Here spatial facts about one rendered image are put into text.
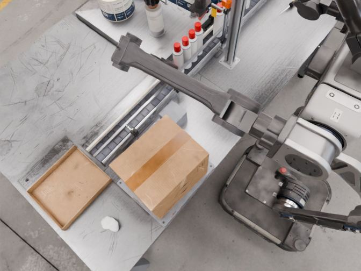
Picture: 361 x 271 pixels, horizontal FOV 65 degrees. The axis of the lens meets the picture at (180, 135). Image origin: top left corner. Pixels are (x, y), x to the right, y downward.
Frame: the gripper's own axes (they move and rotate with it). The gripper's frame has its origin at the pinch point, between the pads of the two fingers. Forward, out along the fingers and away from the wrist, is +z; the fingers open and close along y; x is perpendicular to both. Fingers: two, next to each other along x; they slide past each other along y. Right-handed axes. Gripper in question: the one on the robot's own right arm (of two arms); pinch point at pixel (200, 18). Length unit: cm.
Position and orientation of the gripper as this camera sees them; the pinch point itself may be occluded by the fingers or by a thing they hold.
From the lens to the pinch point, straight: 158.3
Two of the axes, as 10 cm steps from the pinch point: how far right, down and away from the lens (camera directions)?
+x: 7.7, 5.8, -2.7
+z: 0.4, 3.7, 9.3
